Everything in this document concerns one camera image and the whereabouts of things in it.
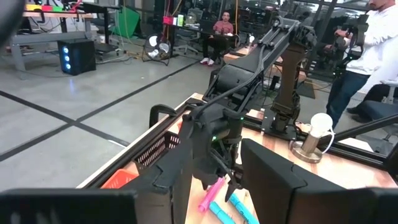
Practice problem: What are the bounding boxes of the black floor fan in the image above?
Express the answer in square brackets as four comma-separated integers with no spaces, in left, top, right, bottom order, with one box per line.
[141,32,172,67]

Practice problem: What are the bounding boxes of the black computer tower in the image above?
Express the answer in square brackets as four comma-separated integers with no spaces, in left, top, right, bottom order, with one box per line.
[57,38,97,77]

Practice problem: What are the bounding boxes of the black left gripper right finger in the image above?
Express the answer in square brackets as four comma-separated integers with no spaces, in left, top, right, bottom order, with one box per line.
[240,138,374,224]

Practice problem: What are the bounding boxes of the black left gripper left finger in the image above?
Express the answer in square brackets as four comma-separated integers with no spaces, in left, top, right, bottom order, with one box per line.
[120,141,194,224]

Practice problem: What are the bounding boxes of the person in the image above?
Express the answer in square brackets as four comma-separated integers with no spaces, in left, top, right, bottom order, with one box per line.
[346,79,398,124]
[200,11,236,67]
[325,0,398,130]

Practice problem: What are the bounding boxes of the wooden background table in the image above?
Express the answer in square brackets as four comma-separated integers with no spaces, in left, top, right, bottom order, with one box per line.
[222,43,309,85]

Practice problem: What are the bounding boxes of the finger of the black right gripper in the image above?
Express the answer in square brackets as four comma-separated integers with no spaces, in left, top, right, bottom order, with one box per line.
[192,161,221,192]
[223,164,244,203]

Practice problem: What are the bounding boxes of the white lamp cable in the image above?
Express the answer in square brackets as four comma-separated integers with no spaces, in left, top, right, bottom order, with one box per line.
[322,129,337,155]

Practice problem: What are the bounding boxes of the green fabric screen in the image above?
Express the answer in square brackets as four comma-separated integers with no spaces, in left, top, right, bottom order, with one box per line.
[110,5,141,40]

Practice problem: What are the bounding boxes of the orange plastic basket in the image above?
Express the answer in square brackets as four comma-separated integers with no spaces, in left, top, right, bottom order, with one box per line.
[99,168,140,190]

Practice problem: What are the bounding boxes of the white bulb table lamp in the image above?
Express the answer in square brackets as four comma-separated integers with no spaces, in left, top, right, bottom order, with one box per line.
[288,111,336,165]

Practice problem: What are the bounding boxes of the black clamp loop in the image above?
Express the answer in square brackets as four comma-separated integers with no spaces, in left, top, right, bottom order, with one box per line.
[148,103,178,129]

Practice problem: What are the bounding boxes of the blue highlighter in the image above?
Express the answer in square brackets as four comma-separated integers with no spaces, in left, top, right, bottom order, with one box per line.
[228,192,261,224]
[208,200,237,224]

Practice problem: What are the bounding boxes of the black plastic basket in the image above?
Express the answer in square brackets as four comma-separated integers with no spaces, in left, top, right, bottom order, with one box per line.
[134,130,182,171]

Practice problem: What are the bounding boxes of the pink highlighter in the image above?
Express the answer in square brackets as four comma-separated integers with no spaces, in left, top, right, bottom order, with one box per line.
[198,176,226,213]

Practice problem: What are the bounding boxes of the grey metal workbench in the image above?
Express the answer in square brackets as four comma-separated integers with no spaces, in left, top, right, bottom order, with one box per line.
[8,2,94,73]

